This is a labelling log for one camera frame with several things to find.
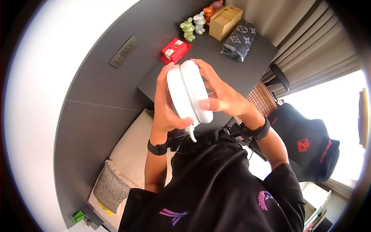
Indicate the person's left thumb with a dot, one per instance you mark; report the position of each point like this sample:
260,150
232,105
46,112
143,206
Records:
183,123

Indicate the white shelf with books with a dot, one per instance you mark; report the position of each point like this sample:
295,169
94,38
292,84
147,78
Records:
317,203

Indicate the white bear figurine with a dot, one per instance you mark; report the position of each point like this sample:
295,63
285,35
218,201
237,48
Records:
199,23

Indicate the person's left hand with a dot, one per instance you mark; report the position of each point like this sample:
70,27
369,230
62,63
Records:
163,110

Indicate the black gaming chair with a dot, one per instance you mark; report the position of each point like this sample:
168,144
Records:
307,139

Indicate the grey patterned pillow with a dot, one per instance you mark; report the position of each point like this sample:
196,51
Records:
111,187

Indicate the person's right hand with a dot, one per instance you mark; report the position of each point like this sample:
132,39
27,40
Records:
229,98

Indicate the beige bed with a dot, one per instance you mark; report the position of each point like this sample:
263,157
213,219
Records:
133,150

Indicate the tan paper bag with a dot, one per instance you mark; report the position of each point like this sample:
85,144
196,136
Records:
225,22

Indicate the orange bear figurine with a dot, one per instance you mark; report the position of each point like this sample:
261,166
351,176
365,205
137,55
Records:
211,11

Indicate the beige curtain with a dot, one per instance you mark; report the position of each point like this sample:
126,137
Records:
304,37

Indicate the red gift box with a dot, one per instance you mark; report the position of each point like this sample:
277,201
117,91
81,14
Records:
174,50

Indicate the small yellow object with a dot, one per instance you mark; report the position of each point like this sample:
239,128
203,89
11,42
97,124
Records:
105,208

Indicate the small green object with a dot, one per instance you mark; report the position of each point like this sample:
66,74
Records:
78,216

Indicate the bright window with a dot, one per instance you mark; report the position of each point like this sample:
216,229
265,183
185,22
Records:
339,110

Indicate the person's left fingers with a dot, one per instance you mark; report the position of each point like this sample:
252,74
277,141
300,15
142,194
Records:
162,82

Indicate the red flat envelope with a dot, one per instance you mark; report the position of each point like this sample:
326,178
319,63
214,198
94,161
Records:
187,49

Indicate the green bear figurine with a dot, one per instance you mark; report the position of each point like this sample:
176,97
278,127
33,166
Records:
188,30

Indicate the grey wall switch panel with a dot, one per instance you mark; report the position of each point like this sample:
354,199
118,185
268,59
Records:
123,52

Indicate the person's right thumb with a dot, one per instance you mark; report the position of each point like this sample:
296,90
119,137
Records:
211,104

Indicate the person's body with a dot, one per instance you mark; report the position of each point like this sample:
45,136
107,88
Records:
211,191

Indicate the person's right index finger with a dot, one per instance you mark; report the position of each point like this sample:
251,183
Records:
205,71

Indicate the grey patterned folded cloth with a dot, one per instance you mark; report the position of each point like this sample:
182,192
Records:
240,40

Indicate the person's right fingers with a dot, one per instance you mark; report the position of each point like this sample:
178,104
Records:
209,87

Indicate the white headphones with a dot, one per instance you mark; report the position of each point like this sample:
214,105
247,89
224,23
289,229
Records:
188,90

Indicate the woven seat cushion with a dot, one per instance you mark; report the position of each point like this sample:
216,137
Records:
262,100

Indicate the black wrist band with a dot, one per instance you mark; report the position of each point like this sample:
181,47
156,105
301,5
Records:
158,149
260,130

